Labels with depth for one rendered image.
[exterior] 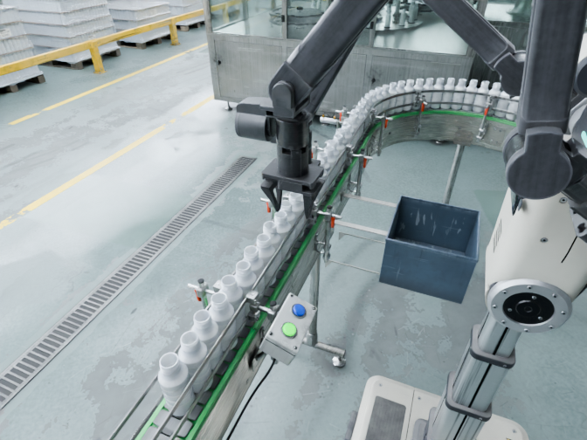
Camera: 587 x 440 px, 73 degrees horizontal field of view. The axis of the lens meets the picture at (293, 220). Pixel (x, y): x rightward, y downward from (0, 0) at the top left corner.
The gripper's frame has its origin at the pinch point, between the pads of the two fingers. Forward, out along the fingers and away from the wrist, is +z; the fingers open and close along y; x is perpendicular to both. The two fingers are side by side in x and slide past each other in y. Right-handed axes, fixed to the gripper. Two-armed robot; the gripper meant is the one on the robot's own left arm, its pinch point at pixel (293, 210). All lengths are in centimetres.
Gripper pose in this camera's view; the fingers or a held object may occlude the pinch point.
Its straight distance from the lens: 78.9
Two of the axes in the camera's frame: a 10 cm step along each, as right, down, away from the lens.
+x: 3.8, -5.5, 7.4
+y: 9.3, 2.2, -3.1
